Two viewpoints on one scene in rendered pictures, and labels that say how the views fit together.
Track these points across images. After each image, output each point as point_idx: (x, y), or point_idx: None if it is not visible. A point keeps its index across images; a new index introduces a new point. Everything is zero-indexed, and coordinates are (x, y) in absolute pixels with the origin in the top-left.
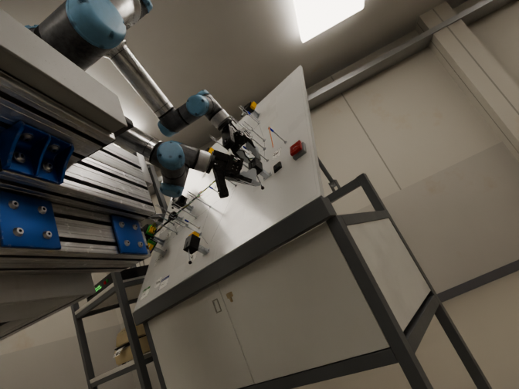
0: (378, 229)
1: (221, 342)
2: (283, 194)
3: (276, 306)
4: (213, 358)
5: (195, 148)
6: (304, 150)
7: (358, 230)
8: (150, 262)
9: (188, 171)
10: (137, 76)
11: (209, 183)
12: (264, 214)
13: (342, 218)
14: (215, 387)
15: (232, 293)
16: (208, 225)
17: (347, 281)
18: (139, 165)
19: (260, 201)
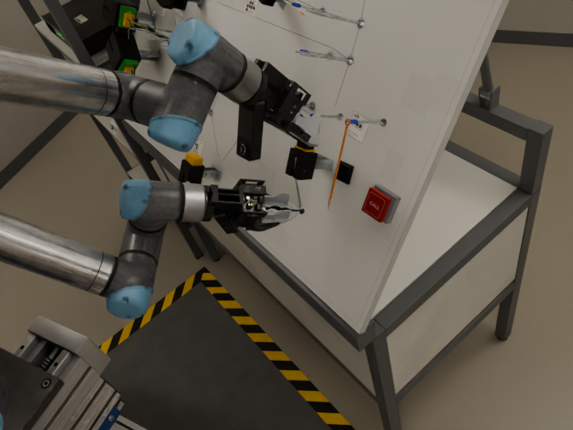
0: (468, 269)
1: (232, 238)
2: (327, 246)
3: (290, 289)
4: (224, 235)
5: (174, 206)
6: (387, 222)
7: (413, 316)
8: (137, 38)
9: (165, 227)
10: (12, 103)
11: None
12: (294, 239)
13: (384, 334)
14: (226, 246)
15: None
16: (223, 113)
17: (361, 359)
18: (86, 368)
19: (298, 202)
